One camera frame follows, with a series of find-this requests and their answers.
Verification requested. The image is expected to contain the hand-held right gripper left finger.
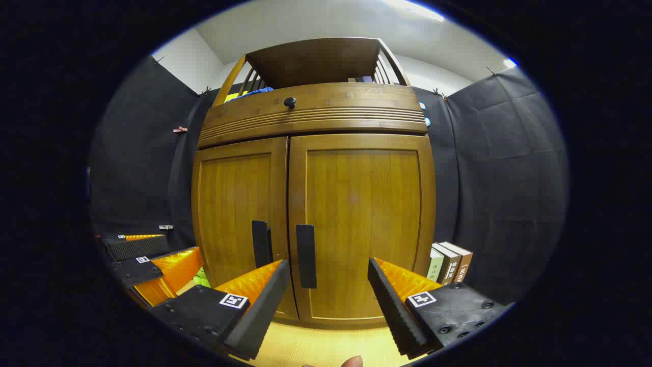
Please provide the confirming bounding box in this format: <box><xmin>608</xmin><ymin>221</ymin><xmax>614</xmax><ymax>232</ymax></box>
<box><xmin>149</xmin><ymin>259</ymin><xmax>292</xmax><ymax>361</ymax></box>

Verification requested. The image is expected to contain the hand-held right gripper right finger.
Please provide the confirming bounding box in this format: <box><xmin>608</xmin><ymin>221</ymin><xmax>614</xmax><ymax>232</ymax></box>
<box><xmin>368</xmin><ymin>257</ymin><xmax>510</xmax><ymax>360</ymax></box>

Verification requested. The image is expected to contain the wooden cabinet door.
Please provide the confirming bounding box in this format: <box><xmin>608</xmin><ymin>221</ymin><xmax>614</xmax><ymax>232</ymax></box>
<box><xmin>288</xmin><ymin>134</ymin><xmax>437</xmax><ymax>327</ymax></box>
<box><xmin>192</xmin><ymin>137</ymin><xmax>298</xmax><ymax>321</ymax></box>

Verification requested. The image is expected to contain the wooden double-door shoe cabinet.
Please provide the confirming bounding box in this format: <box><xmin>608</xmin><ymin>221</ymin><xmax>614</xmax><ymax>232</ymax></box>
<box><xmin>191</xmin><ymin>37</ymin><xmax>438</xmax><ymax>327</ymax></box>

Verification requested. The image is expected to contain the white and green book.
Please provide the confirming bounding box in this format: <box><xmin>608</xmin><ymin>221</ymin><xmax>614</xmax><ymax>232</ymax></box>
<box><xmin>427</xmin><ymin>248</ymin><xmax>445</xmax><ymax>283</ymax></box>

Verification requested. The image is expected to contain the brown book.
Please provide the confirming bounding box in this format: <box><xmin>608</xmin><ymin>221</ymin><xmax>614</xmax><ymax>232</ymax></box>
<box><xmin>440</xmin><ymin>241</ymin><xmax>473</xmax><ymax>283</ymax></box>

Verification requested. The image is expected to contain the black backdrop cloth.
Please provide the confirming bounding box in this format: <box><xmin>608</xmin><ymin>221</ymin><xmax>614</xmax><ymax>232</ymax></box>
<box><xmin>89</xmin><ymin>55</ymin><xmax>568</xmax><ymax>306</ymax></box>

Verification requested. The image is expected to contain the blue cloth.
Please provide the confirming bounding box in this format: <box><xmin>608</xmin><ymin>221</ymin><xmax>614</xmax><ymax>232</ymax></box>
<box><xmin>227</xmin><ymin>87</ymin><xmax>275</xmax><ymax>102</ymax></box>

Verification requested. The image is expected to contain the wooden drawer with black knob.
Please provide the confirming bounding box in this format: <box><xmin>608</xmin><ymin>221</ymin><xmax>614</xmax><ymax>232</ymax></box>
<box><xmin>198</xmin><ymin>83</ymin><xmax>428</xmax><ymax>149</ymax></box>

